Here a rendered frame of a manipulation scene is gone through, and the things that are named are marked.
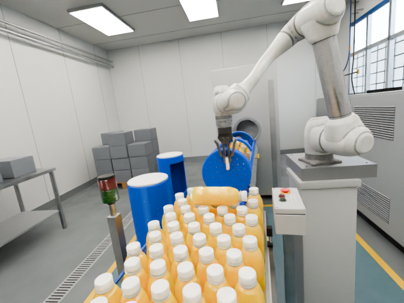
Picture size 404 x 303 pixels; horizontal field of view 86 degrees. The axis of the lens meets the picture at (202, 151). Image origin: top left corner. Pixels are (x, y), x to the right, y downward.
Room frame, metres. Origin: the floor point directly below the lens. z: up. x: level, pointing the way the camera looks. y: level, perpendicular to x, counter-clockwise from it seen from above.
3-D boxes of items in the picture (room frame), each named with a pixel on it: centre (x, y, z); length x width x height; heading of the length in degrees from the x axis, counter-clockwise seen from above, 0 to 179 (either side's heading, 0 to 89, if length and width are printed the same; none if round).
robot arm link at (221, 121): (1.16, -0.13, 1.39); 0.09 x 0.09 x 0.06
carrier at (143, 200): (1.46, 0.40, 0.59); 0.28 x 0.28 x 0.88
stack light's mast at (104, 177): (0.79, 0.37, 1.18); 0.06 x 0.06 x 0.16
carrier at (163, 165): (2.29, 0.35, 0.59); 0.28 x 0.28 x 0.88
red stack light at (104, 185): (0.79, 0.37, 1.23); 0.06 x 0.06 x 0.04
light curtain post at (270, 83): (2.40, -0.81, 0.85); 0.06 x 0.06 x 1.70; 74
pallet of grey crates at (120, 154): (4.84, 1.66, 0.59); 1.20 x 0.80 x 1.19; 81
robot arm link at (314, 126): (1.28, -0.71, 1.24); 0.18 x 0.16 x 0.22; 9
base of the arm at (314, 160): (1.31, -0.71, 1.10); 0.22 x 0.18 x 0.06; 3
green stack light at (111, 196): (0.79, 0.37, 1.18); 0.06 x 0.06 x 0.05
